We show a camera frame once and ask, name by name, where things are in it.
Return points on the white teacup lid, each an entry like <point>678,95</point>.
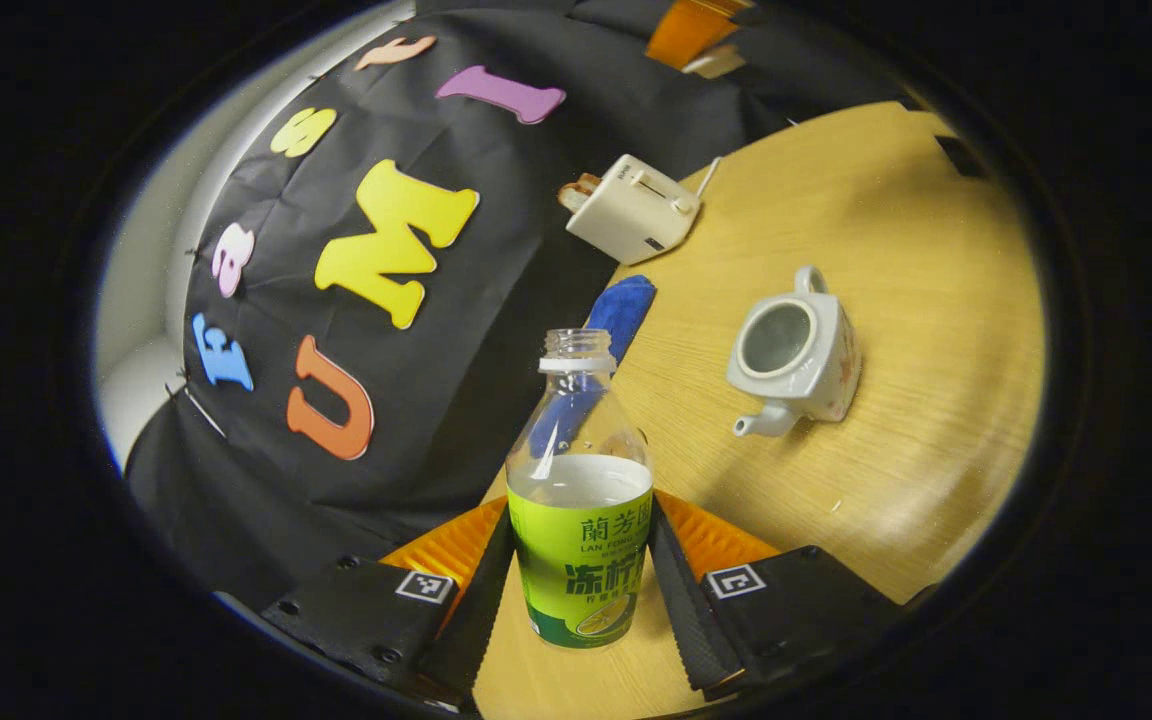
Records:
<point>714,62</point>

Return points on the white floral teacup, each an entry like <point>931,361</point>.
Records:
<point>816,370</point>

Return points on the blue folded towel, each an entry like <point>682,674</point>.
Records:
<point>626,310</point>

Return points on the green label water bottle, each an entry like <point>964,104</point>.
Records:
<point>581,560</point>

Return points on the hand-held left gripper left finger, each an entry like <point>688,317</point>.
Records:
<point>481,610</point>

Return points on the toasted bread slice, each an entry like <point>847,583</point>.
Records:
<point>578,192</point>

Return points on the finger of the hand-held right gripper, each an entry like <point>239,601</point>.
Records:
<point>686,30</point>

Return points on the white toaster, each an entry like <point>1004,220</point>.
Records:
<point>631,215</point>

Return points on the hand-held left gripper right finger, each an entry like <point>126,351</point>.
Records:
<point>686,610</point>

